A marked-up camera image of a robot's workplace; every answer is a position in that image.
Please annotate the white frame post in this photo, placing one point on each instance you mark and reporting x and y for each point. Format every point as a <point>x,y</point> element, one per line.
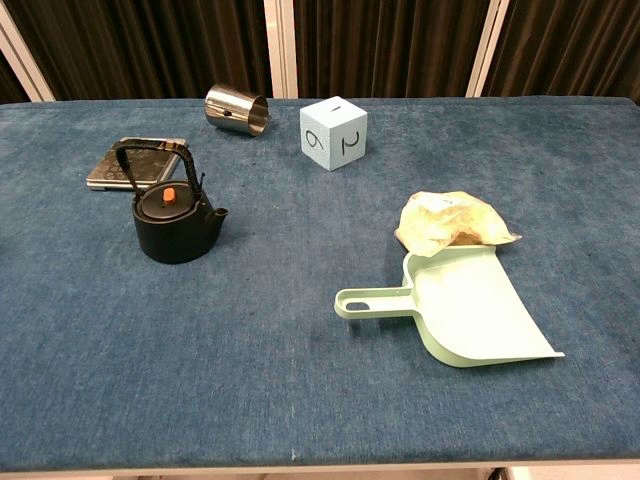
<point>22,55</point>
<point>281,47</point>
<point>487,47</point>

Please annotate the black teapot with orange knob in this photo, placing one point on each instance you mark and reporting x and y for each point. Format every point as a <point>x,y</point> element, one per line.
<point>172,232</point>

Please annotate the blue table cloth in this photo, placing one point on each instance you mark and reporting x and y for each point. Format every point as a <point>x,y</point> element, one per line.
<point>280,320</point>

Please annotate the dark brown curtain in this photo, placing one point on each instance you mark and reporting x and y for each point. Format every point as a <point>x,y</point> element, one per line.
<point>150,45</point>

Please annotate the stainless steel cup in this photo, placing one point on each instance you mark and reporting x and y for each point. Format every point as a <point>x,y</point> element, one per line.
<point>232,112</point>

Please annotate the light blue numbered cube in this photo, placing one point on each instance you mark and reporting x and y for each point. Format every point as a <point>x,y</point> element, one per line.
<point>320,142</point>

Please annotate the mint green dustpan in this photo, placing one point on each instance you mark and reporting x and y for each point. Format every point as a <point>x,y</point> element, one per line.
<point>465,310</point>

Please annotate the bread in plastic bag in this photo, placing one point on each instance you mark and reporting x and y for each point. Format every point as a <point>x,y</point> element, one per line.
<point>445,225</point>

